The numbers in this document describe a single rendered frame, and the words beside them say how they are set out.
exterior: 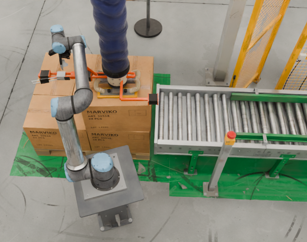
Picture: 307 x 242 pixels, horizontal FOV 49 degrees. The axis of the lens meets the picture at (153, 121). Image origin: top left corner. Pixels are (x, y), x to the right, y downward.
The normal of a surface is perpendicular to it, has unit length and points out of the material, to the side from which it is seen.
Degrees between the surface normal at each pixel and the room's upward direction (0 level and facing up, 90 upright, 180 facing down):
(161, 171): 0
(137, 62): 0
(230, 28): 90
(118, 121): 90
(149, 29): 0
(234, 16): 90
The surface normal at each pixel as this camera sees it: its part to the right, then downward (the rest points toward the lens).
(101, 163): 0.11, -0.59
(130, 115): 0.03, 0.82
